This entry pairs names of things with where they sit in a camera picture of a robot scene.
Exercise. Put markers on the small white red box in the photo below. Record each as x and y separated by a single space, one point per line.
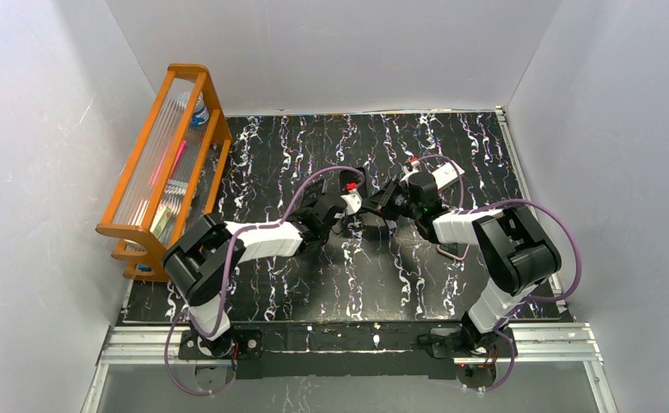
447 175

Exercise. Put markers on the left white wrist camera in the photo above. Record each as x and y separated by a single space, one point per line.
353 202

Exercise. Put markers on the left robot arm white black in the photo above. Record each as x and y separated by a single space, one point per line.
200 262

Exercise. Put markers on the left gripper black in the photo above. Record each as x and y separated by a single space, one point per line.
338 206

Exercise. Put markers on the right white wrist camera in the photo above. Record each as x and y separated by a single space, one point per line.
409 168

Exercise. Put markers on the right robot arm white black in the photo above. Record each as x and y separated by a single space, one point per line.
517 252

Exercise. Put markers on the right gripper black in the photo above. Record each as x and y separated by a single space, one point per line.
389 198

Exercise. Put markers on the blue labelled bottle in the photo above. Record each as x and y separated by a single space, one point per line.
200 114

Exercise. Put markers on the orange wooden rack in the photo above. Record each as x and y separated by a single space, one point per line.
172 175

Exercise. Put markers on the phone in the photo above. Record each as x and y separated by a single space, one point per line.
454 251

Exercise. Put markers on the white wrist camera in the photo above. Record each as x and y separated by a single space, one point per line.
409 168
353 202

